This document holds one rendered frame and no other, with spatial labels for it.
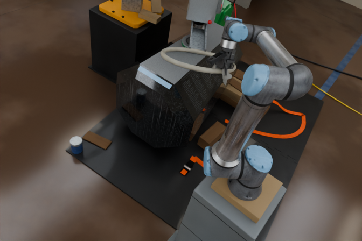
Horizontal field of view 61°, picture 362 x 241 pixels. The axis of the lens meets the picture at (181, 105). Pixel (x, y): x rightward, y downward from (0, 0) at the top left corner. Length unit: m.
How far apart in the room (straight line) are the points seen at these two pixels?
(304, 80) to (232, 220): 0.89
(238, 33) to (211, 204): 0.91
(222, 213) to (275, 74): 0.89
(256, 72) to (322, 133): 2.70
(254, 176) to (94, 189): 1.48
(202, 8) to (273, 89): 1.44
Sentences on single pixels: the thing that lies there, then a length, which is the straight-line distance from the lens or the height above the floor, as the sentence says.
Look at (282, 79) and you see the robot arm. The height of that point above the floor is 1.73.
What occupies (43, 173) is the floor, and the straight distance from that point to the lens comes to 2.82.
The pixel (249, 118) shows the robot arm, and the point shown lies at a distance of 1.21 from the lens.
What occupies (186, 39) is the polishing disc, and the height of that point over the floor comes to 0.89.
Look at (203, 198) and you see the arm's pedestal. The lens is 1.74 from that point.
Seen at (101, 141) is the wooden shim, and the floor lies 0.03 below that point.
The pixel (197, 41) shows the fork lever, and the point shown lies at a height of 1.08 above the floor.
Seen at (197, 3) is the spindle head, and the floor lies 1.28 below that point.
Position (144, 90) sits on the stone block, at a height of 0.69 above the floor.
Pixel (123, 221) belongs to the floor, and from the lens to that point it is 2.56.
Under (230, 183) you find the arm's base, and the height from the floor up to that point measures 0.93.
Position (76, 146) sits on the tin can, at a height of 0.13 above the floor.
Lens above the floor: 2.35
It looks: 45 degrees down
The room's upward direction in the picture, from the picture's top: 13 degrees clockwise
